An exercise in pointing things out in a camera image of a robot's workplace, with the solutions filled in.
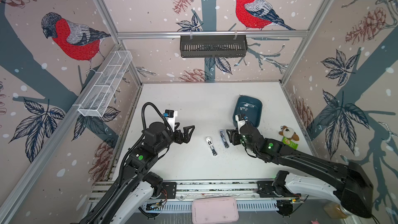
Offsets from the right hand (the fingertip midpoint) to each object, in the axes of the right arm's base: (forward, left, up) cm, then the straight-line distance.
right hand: (229, 131), depth 80 cm
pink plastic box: (-33, +6, -11) cm, 35 cm away
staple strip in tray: (+25, -11, -13) cm, 31 cm away
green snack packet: (+2, -34, -13) cm, 37 cm away
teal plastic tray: (+27, -18, -14) cm, 35 cm away
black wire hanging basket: (+57, +15, +16) cm, 61 cm away
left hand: (-4, +21, +11) cm, 24 cm away
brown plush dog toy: (+6, -37, -12) cm, 39 cm away
